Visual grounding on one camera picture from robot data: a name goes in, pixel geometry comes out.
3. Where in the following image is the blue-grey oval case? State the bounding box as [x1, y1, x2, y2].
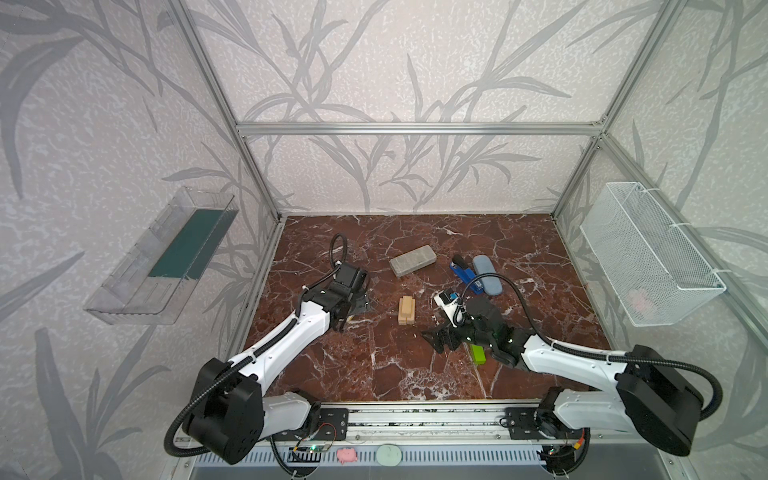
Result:
[472, 255, 503, 297]

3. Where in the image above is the pink object in basket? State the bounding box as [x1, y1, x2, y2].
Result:
[628, 288, 657, 318]

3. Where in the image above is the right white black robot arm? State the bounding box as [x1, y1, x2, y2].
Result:
[421, 290, 723, 456]

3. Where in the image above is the pale green round disc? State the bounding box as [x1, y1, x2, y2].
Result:
[375, 444, 403, 467]

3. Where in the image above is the blue stapler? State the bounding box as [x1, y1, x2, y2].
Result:
[449, 254, 484, 294]

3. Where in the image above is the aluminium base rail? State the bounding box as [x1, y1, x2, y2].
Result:
[173, 401, 682, 448]

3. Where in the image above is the grey stone brick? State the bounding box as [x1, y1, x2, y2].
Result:
[389, 245, 437, 278]

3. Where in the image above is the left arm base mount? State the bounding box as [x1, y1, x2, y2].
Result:
[275, 407, 350, 442]

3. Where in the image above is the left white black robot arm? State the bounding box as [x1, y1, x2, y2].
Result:
[163, 262, 368, 465]

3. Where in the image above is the green block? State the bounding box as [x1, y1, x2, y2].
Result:
[470, 344, 487, 366]

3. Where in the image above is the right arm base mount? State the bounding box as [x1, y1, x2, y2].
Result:
[499, 407, 582, 442]

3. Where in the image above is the aluminium frame crossbar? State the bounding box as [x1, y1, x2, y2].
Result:
[236, 122, 602, 137]

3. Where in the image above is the white wire mesh basket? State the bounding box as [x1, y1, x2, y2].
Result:
[580, 182, 727, 327]

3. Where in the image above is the clear plastic wall bin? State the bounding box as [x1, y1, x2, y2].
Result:
[84, 187, 239, 325]

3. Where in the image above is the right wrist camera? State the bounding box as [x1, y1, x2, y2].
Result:
[433, 289, 462, 328]

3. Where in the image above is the wood block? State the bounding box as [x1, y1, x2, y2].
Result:
[400, 296, 415, 323]
[406, 297, 415, 325]
[398, 296, 407, 325]

